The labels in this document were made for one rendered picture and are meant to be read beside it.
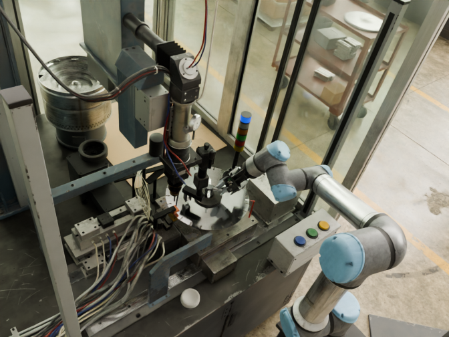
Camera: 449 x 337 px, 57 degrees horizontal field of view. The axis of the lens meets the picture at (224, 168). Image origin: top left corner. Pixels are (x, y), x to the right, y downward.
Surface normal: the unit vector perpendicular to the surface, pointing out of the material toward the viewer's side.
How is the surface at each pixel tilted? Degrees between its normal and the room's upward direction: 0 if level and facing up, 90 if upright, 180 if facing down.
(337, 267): 82
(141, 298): 0
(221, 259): 0
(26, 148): 90
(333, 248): 83
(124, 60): 59
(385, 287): 0
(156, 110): 90
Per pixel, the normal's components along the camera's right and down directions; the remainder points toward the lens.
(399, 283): 0.15, -0.70
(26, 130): 0.61, 0.61
